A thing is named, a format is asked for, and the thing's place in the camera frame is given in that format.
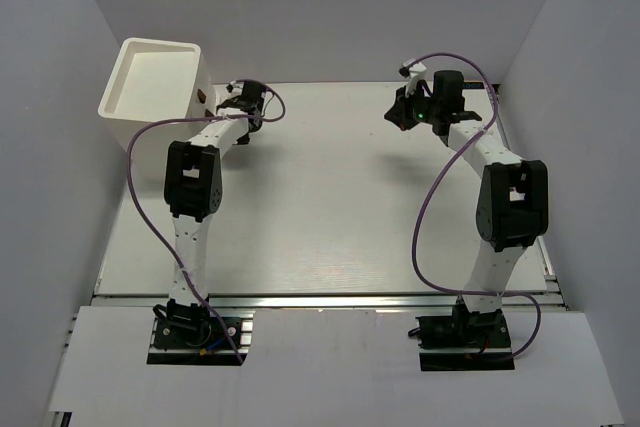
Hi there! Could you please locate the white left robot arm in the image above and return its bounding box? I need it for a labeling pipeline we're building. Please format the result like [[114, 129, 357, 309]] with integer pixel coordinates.
[[164, 81, 267, 306]]

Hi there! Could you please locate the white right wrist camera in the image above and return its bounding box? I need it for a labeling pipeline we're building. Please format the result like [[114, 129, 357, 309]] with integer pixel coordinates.
[[399, 59, 427, 97]]

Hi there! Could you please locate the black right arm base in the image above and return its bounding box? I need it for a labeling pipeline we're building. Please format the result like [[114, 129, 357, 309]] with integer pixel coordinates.
[[408, 306, 515, 372]]

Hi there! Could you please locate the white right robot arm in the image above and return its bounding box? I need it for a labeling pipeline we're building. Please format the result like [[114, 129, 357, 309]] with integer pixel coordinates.
[[384, 64, 549, 315]]

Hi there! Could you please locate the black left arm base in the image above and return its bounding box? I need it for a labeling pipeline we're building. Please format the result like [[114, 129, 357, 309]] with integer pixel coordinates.
[[146, 299, 250, 367]]

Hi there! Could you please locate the white drawer cabinet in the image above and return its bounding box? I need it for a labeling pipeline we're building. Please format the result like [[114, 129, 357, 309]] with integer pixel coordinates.
[[98, 37, 217, 189]]

